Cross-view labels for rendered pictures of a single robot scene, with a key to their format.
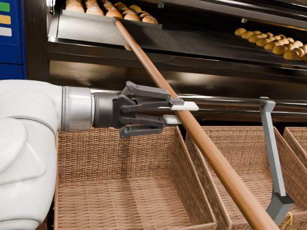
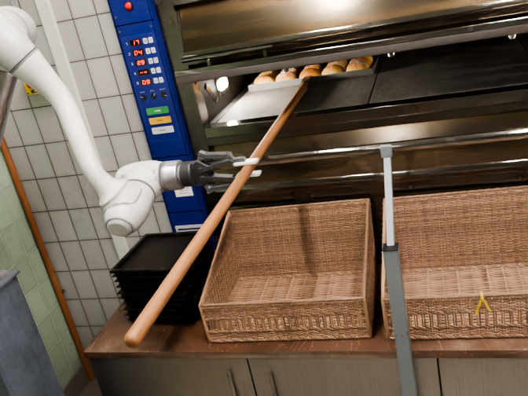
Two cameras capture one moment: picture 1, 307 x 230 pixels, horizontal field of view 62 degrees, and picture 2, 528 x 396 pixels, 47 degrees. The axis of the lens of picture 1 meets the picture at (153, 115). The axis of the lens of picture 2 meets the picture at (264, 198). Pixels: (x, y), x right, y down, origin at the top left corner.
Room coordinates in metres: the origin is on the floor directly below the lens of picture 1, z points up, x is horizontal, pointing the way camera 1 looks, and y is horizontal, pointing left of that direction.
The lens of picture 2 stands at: (-0.70, -1.17, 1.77)
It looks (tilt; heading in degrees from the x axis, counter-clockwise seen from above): 22 degrees down; 41
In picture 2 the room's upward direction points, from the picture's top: 12 degrees counter-clockwise
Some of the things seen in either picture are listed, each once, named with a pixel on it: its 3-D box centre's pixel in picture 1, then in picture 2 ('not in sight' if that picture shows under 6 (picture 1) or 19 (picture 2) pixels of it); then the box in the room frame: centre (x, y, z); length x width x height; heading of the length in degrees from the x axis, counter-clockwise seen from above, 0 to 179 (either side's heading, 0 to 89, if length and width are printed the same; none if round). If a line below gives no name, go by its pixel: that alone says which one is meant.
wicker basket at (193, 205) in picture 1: (128, 185); (291, 267); (0.75, 0.03, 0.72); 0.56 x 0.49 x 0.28; 114
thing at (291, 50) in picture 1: (285, 45); not in sight; (1.85, -0.78, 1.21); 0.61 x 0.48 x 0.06; 22
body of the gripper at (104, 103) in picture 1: (113, 110); (197, 173); (0.47, 0.08, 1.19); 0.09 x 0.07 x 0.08; 113
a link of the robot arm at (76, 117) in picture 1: (77, 109); (174, 175); (0.45, 0.15, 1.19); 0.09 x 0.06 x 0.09; 23
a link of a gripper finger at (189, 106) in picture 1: (182, 105); (246, 162); (0.53, -0.06, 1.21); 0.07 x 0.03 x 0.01; 113
